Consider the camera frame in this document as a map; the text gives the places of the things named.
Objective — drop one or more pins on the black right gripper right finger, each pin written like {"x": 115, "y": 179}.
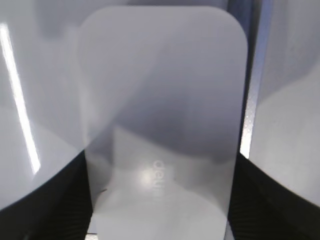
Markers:
{"x": 262, "y": 209}

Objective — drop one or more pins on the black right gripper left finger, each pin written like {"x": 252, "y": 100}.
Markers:
{"x": 60, "y": 209}

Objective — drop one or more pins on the white whiteboard eraser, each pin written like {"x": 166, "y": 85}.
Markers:
{"x": 162, "y": 101}

